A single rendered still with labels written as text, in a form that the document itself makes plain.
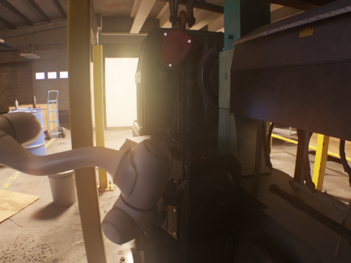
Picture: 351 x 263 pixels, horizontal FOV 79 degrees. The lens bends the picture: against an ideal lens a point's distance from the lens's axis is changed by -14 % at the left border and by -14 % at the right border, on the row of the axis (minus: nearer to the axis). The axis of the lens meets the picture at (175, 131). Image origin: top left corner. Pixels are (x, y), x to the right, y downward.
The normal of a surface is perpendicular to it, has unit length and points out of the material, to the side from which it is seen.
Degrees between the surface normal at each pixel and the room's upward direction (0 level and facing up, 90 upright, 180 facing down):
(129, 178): 92
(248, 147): 72
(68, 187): 93
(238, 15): 90
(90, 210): 90
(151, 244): 0
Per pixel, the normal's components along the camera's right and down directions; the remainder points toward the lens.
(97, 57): 0.26, 0.17
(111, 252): 0.00, -0.98
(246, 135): 0.25, -0.14
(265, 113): -0.97, 0.04
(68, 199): 0.62, 0.18
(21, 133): 0.95, 0.11
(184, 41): -0.44, 0.16
